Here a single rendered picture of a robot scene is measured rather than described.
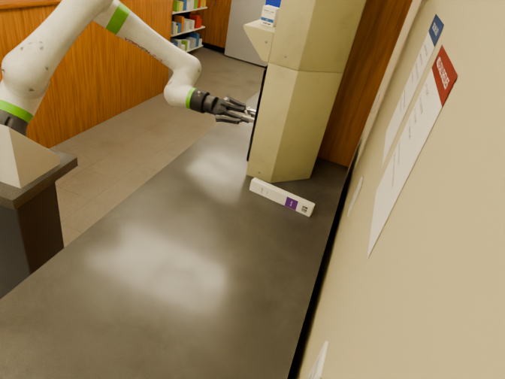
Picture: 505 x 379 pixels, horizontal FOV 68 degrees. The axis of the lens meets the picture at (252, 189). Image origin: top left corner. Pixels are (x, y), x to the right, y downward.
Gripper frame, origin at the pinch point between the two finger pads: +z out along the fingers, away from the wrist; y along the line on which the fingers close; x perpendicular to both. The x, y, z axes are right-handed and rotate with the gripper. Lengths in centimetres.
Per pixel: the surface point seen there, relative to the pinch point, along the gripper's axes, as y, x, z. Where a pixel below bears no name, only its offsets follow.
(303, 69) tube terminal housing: 9.3, -25.3, 17.3
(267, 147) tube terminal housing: -10.8, 0.3, 11.1
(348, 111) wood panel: 25.7, 12.7, 35.8
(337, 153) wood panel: 13.7, 29.6, 37.5
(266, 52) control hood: 9.4, -28.4, 3.2
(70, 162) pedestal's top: -47, -6, -55
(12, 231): -78, -1, -63
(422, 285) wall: -70, -100, 47
